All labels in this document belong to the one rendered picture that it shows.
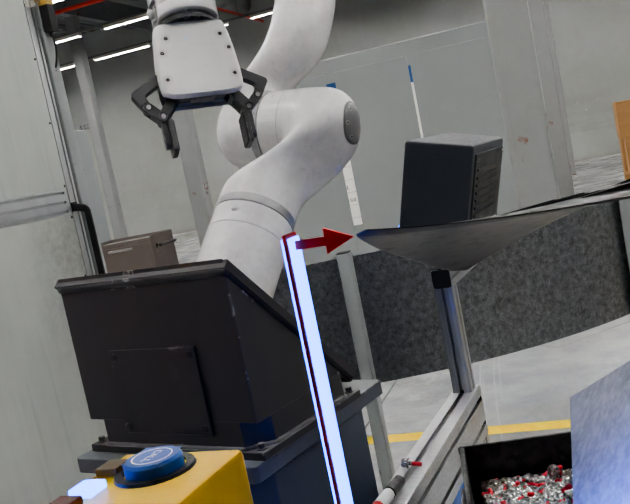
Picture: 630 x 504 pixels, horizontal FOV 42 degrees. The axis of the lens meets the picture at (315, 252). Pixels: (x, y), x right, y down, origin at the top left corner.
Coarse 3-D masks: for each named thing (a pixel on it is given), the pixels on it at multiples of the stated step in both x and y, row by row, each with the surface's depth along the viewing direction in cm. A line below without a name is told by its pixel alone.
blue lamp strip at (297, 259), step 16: (288, 240) 75; (304, 272) 77; (304, 288) 76; (304, 304) 76; (304, 320) 76; (320, 352) 78; (320, 368) 77; (320, 384) 77; (320, 400) 77; (336, 432) 78; (336, 448) 78; (336, 464) 77
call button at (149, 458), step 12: (132, 456) 56; (144, 456) 55; (156, 456) 55; (168, 456) 54; (180, 456) 55; (132, 468) 54; (144, 468) 53; (156, 468) 53; (168, 468) 54; (132, 480) 54; (144, 480) 53
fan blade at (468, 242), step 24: (600, 192) 62; (624, 192) 60; (504, 216) 61; (528, 216) 61; (552, 216) 72; (384, 240) 67; (408, 240) 68; (432, 240) 70; (456, 240) 73; (480, 240) 75; (504, 240) 77; (432, 264) 79; (456, 264) 81
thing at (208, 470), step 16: (192, 464) 54; (208, 464) 54; (224, 464) 54; (240, 464) 56; (112, 480) 55; (160, 480) 53; (176, 480) 52; (192, 480) 52; (208, 480) 52; (224, 480) 53; (240, 480) 55; (96, 496) 52; (112, 496) 52; (128, 496) 51; (144, 496) 51; (160, 496) 50; (176, 496) 50; (192, 496) 50; (208, 496) 52; (224, 496) 53; (240, 496) 55
